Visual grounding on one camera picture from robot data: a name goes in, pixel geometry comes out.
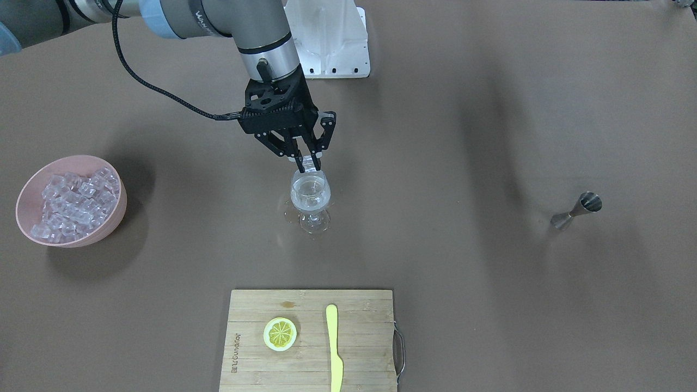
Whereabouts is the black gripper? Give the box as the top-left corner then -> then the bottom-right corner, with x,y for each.
237,106 -> 338,173

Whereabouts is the clear ice cube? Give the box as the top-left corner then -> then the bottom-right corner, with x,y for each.
298,155 -> 317,174

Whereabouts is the steel cocktail jigger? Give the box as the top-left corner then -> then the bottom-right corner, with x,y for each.
550,192 -> 603,231

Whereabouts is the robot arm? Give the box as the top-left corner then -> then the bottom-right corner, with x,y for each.
1,1 -> 337,173

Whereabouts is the clear wine glass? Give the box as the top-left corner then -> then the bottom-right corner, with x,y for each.
290,170 -> 331,234

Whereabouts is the pink bowl of ice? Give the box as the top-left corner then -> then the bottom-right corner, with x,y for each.
15,155 -> 127,248

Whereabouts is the yellow lemon slice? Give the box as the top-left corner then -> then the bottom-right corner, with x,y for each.
263,317 -> 298,352

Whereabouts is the bamboo cutting board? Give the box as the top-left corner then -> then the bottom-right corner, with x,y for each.
218,289 -> 403,391

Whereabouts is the yellow plastic knife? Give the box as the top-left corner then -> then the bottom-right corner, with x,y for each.
326,304 -> 344,391

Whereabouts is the white camera mast base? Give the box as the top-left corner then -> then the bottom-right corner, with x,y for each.
284,1 -> 371,79

